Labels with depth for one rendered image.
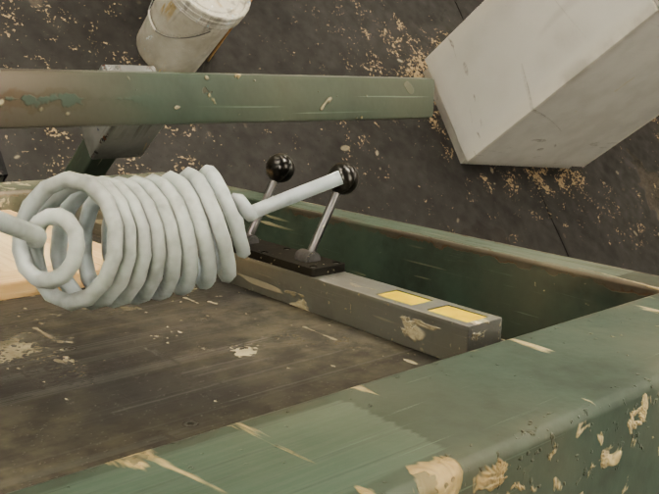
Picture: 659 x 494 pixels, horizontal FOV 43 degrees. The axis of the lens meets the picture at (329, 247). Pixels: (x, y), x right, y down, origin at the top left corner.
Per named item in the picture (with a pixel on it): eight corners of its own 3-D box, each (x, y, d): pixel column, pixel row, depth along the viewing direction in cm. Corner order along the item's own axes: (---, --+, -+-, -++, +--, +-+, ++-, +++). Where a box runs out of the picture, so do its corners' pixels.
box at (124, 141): (124, 113, 182) (155, 63, 169) (140, 159, 179) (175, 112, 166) (72, 114, 174) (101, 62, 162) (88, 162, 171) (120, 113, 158)
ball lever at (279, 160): (245, 253, 106) (286, 160, 108) (262, 258, 104) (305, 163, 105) (224, 241, 104) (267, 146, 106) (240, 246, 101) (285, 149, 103)
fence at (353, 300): (74, 214, 148) (73, 192, 148) (500, 357, 79) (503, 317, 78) (46, 217, 145) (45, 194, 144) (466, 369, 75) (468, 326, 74)
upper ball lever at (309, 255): (304, 271, 98) (348, 170, 99) (325, 277, 95) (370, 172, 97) (281, 259, 95) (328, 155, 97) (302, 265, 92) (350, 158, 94)
